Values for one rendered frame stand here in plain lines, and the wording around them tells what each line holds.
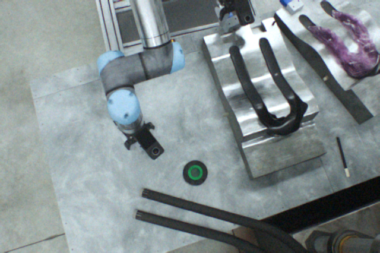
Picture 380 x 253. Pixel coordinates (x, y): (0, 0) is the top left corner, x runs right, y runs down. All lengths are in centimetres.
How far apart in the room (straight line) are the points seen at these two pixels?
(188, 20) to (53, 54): 83
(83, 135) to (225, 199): 52
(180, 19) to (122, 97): 127
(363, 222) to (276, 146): 40
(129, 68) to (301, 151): 63
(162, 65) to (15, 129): 147
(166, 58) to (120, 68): 12
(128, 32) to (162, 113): 89
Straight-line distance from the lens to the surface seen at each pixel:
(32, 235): 220
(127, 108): 91
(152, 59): 97
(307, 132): 130
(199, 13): 216
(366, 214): 142
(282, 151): 126
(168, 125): 130
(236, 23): 140
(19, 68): 243
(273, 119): 120
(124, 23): 215
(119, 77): 96
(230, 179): 128
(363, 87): 137
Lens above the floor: 206
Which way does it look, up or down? 75 degrees down
